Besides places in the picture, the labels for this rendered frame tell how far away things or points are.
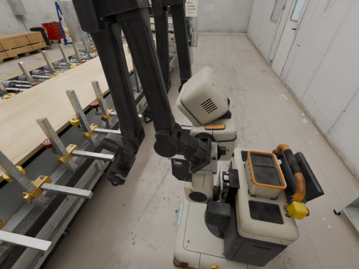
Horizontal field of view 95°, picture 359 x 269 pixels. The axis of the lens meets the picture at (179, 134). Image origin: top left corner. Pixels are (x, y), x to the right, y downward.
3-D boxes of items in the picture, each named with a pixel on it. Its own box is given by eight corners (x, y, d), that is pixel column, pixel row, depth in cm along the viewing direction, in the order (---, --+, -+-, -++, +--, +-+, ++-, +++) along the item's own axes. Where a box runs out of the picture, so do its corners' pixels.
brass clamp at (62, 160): (80, 150, 114) (77, 145, 111) (66, 165, 104) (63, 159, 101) (72, 149, 115) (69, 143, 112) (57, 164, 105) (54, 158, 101)
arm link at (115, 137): (135, 147, 54) (144, 131, 61) (101, 132, 52) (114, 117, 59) (126, 166, 62) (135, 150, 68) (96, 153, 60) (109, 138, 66)
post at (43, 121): (80, 172, 118) (45, 116, 88) (77, 176, 116) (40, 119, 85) (76, 171, 119) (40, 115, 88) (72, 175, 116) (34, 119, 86)
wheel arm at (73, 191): (94, 194, 89) (91, 190, 86) (90, 200, 86) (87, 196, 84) (25, 182, 95) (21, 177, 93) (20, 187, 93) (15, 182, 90)
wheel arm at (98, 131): (131, 135, 127) (130, 131, 124) (129, 138, 124) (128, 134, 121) (80, 129, 133) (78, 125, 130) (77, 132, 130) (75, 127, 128)
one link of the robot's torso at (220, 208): (224, 189, 117) (230, 166, 101) (225, 232, 95) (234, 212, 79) (186, 183, 120) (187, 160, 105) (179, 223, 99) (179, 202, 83)
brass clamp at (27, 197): (53, 181, 96) (49, 176, 92) (33, 203, 85) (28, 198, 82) (44, 180, 97) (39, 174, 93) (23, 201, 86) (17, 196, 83)
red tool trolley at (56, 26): (68, 40, 836) (60, 21, 785) (59, 44, 778) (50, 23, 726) (59, 40, 839) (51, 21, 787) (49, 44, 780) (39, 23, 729)
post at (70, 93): (97, 144, 134) (73, 88, 104) (95, 147, 132) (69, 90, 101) (93, 143, 135) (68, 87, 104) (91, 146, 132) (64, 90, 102)
